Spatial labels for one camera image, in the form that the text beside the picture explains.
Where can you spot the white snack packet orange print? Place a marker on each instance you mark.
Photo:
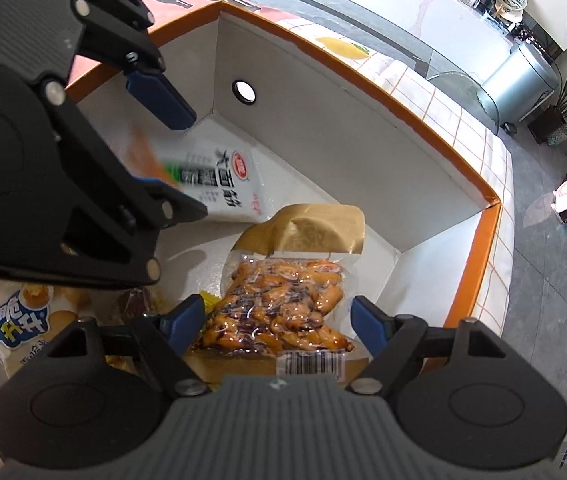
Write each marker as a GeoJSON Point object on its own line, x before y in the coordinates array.
{"type": "Point", "coordinates": [228, 185]}

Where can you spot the vacuum packet of chicken feet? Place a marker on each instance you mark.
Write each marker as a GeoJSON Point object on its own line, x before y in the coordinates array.
{"type": "Point", "coordinates": [283, 300]}

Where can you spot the yellow snack packet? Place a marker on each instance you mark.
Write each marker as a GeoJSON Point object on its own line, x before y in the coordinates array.
{"type": "Point", "coordinates": [208, 300]}

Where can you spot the cracker packet with blue print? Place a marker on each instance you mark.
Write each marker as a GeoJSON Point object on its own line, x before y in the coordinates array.
{"type": "Point", "coordinates": [13, 320]}

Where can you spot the silver trash bin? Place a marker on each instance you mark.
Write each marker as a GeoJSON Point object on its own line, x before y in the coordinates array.
{"type": "Point", "coordinates": [518, 80]}

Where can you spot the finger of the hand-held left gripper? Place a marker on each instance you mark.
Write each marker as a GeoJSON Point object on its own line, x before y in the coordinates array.
{"type": "Point", "coordinates": [163, 200]}
{"type": "Point", "coordinates": [163, 97]}

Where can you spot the white marble cabinet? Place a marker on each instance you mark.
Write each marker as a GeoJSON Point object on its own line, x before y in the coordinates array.
{"type": "Point", "coordinates": [438, 20]}

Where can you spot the orange cardboard box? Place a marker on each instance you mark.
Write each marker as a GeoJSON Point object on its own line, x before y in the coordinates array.
{"type": "Point", "coordinates": [338, 125]}

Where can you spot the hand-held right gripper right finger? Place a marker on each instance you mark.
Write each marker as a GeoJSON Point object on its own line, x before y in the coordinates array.
{"type": "Point", "coordinates": [366, 322]}

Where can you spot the brown wrapped snack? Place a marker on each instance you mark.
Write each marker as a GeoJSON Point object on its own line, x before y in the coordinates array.
{"type": "Point", "coordinates": [133, 305]}

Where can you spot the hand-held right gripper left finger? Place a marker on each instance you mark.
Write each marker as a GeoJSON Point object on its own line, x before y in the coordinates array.
{"type": "Point", "coordinates": [183, 322]}

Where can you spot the potted plant in black pot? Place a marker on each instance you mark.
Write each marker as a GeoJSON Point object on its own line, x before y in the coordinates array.
{"type": "Point", "coordinates": [556, 127]}

